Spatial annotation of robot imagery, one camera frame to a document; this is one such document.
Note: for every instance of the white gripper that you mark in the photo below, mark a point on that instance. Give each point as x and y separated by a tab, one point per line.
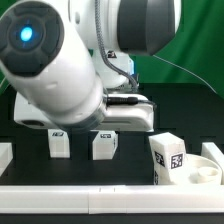
128	112

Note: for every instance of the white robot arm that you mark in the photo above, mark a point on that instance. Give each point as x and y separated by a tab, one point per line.
69	60

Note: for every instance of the white right fence rail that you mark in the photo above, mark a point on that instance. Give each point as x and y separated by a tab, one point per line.
212	152

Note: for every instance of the white fence rail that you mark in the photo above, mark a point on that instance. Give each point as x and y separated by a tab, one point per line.
6	156
212	152
111	200

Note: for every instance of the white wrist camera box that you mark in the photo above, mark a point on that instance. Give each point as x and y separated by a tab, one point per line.
28	115

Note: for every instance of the white left fence rail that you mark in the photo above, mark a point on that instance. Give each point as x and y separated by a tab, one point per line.
6	156

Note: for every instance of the white front fence rail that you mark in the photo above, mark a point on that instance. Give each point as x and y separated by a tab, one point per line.
111	200

